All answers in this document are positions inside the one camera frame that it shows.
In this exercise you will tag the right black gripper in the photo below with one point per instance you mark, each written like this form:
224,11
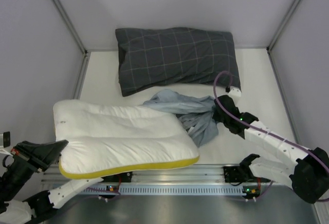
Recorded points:
222,110

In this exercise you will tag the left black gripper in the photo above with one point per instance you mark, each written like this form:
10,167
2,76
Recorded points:
29,161

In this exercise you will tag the blue whale-print pillowcase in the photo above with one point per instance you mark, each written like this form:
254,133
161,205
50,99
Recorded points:
195,114

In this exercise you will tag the white pillow yellow edge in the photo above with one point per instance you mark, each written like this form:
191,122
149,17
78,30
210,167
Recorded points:
109,140

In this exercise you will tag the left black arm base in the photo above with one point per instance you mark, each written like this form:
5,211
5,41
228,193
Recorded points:
123,177

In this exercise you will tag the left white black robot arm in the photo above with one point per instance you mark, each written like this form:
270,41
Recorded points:
22,199

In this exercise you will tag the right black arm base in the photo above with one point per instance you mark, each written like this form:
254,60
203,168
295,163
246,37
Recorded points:
233,175

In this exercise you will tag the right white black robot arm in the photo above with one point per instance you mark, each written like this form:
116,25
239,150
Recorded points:
303,170

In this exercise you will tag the dark grey plaid pillow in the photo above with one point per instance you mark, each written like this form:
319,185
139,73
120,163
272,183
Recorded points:
160,57

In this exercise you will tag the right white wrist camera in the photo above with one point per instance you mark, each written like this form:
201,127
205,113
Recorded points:
233,92

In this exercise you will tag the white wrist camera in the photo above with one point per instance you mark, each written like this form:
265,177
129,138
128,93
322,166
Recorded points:
233,92
5,142

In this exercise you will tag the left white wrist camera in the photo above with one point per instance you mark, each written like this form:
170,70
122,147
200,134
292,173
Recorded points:
5,142

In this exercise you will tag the aluminium mounting rail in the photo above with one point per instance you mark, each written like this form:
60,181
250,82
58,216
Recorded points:
199,173

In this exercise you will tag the slotted grey cable duct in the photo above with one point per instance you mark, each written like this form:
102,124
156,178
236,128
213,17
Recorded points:
183,190

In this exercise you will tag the right aluminium frame post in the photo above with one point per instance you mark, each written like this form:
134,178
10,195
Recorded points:
283,23

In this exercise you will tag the aluminium frame post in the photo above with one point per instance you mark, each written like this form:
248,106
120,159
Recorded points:
283,23
69,25

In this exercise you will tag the left aluminium frame post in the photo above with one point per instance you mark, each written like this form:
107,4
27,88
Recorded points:
69,25

